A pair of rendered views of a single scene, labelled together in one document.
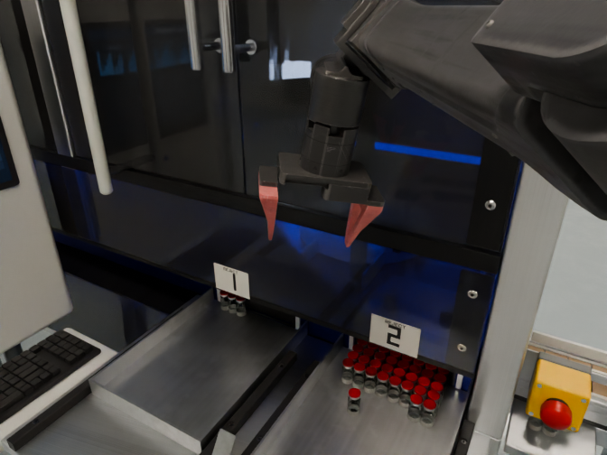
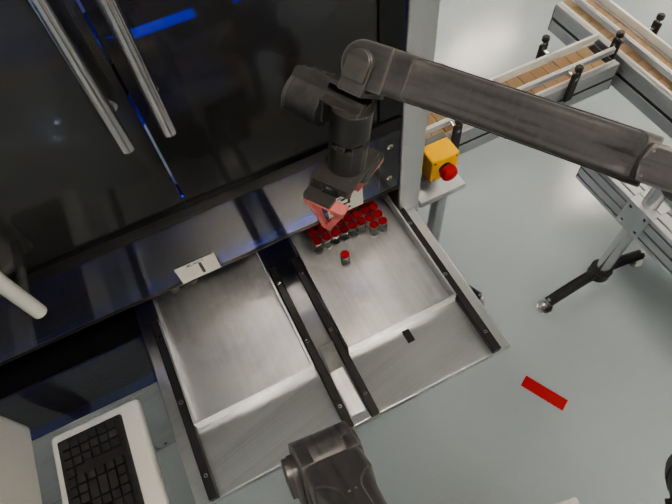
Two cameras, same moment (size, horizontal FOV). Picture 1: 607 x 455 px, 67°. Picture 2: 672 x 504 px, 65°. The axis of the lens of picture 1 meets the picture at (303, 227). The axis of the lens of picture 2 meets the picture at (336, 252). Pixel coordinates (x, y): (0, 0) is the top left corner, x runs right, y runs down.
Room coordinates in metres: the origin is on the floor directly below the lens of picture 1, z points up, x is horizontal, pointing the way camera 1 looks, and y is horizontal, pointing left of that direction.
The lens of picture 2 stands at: (0.19, 0.38, 1.96)
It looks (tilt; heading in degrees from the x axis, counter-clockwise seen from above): 59 degrees down; 311
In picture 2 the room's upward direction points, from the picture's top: 8 degrees counter-clockwise
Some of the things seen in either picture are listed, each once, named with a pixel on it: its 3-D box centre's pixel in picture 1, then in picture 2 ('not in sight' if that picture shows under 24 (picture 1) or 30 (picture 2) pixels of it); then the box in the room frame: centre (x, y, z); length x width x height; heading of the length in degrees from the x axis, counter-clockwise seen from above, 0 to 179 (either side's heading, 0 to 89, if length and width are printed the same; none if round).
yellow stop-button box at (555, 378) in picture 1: (557, 391); (436, 157); (0.51, -0.38, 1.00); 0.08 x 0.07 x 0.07; 150
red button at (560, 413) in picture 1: (555, 412); (447, 171); (0.47, -0.36, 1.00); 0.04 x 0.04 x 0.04; 60
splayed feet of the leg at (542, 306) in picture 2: not in sight; (596, 275); (0.01, -0.91, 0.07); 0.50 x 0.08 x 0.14; 60
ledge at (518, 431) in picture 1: (550, 432); (428, 176); (0.54, -0.42, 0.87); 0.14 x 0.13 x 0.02; 150
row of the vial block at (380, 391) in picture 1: (387, 386); (348, 232); (0.60, -0.15, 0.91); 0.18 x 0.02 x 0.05; 60
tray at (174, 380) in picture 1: (208, 355); (227, 327); (0.70, 0.19, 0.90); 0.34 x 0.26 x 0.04; 150
